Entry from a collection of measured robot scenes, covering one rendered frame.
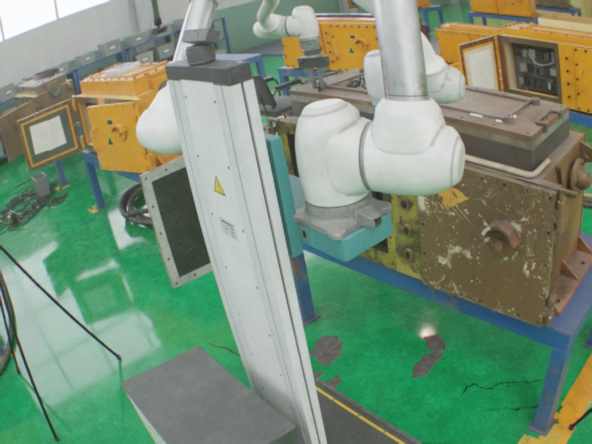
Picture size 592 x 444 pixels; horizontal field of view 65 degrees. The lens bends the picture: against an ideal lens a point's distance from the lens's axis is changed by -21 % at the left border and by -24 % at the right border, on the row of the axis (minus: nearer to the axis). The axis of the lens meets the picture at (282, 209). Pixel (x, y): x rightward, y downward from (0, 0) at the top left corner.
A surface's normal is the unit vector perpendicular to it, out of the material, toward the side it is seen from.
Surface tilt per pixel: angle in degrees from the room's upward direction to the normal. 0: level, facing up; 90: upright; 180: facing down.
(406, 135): 77
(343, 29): 90
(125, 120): 90
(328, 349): 0
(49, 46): 90
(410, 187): 113
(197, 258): 90
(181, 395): 0
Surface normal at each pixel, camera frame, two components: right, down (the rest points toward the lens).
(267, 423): -0.18, -0.89
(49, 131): 0.39, 0.33
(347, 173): -0.41, 0.57
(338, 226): -0.18, -0.74
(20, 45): 0.65, 0.22
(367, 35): -0.73, 0.41
